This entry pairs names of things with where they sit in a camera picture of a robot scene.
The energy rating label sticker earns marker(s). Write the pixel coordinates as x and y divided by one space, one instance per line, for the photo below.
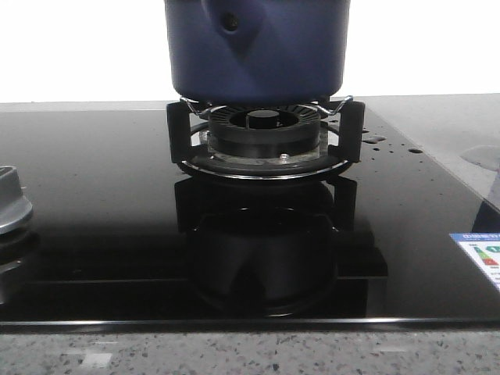
475 264

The black gas stove burner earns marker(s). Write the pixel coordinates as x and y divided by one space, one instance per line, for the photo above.
264 132

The dark blue cooking pot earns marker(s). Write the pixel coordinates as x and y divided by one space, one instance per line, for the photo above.
257 52

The black glass stove cooktop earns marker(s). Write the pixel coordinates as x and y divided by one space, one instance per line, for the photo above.
122 240

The silver stove control knob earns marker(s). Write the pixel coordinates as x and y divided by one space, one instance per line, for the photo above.
16 209

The black pot support grate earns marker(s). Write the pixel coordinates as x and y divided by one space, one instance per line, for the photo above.
341 131

